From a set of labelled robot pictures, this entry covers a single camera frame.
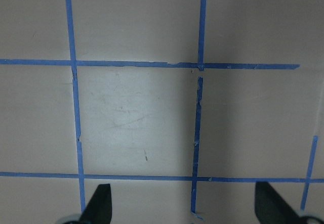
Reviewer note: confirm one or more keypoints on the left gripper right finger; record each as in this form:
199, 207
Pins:
271, 208

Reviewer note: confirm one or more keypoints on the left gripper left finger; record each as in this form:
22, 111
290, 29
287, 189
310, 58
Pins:
99, 208

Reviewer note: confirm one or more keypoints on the brown paper table cover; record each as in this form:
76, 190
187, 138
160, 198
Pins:
180, 105

